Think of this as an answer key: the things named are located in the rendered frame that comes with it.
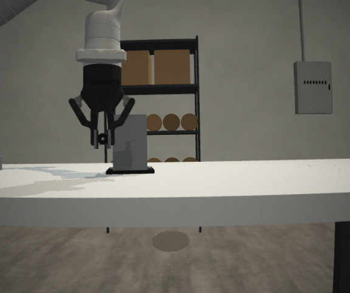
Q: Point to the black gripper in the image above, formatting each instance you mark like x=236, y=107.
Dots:
x=102, y=91

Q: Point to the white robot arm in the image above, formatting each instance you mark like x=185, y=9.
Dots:
x=102, y=30

